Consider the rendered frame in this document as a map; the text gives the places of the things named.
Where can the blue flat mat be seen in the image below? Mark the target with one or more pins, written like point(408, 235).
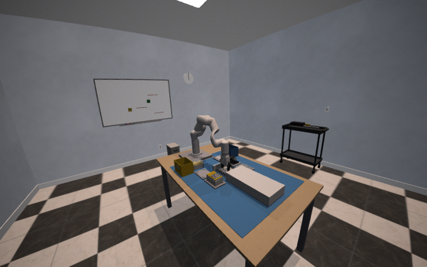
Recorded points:
point(238, 209)

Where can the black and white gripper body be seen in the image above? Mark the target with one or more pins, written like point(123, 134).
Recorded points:
point(224, 160)

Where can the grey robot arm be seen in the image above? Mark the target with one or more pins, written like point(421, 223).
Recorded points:
point(200, 127)

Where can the olive-brown open-top box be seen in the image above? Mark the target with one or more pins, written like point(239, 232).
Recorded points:
point(183, 166)

